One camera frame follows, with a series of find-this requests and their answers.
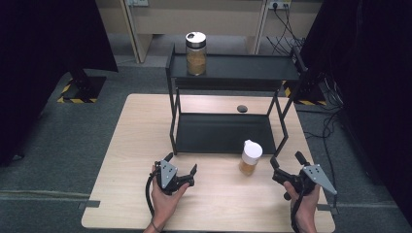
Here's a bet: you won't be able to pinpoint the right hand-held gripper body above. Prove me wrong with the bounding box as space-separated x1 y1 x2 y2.
271 163 338 196

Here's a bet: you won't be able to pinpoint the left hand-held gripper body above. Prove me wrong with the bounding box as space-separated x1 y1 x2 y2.
154 158 196 196

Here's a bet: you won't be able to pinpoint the white lid glass jar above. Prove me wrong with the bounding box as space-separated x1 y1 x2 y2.
238 139 264 177

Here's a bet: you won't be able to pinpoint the silver lid glass jar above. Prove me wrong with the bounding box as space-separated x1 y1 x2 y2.
185 31 208 78

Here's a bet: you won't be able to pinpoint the black metal rack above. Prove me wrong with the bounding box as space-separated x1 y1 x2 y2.
165 43 309 157

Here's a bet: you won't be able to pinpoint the person's left hand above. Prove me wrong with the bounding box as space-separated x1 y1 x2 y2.
150 165 190 226

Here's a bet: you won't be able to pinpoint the person's right hand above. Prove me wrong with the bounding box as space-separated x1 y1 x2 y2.
283 182 322 226

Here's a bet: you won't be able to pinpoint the black stand base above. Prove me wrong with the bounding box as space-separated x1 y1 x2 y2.
283 79 328 107
56 68 108 105

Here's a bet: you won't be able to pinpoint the grey floor tape strip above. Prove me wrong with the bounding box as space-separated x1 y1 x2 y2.
77 199 102 210

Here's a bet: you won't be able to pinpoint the black curtain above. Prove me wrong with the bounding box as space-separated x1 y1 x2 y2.
0 0 120 167
300 0 412 227

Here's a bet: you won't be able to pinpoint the beige office desk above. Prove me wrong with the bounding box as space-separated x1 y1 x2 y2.
94 0 325 64

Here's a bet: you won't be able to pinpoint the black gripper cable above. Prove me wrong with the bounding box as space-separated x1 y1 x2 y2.
290 189 306 233
145 172 160 217

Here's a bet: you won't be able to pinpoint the floor cables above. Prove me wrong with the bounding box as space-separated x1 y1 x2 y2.
301 73 345 183
266 2 307 56

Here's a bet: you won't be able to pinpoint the white wall socket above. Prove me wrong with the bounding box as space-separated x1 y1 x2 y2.
267 0 292 11
127 0 151 8

